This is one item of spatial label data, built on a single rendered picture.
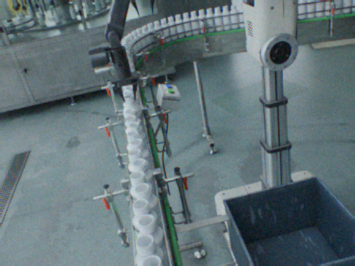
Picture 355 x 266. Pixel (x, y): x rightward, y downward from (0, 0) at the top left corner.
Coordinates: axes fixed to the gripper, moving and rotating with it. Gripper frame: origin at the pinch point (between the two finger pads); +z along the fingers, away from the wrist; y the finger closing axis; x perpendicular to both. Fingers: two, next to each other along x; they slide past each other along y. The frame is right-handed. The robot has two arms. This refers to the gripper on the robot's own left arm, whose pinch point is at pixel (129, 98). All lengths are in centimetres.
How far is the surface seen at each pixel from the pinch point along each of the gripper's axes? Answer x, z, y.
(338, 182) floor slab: 53, 116, 125
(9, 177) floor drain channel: 167, 123, -134
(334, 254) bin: -54, 44, 53
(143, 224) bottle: -64, 4, -1
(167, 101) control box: 11.3, 9.5, 14.6
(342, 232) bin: -56, 31, 53
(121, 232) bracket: -42.5, 24.4, -9.9
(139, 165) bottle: -43.1, 1.8, 0.2
